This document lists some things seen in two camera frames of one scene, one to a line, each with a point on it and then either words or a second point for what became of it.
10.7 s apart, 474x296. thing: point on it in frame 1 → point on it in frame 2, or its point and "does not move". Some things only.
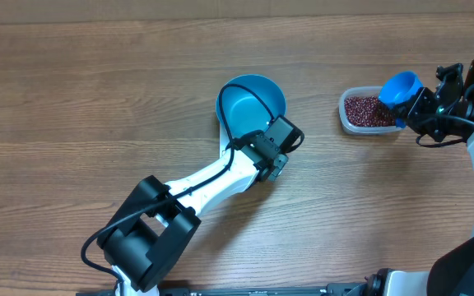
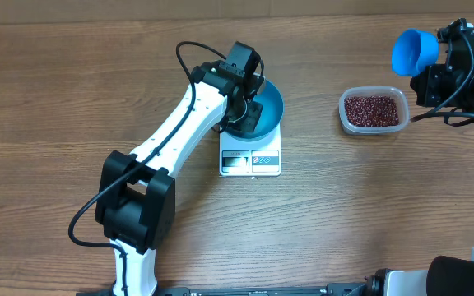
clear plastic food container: [361, 112] does not move
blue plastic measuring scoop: [398, 87] → [414, 51]
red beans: [369, 111] does not move
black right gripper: [412, 113] → [426, 89]
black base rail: [332, 289] does not move
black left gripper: [280, 164] → [251, 122]
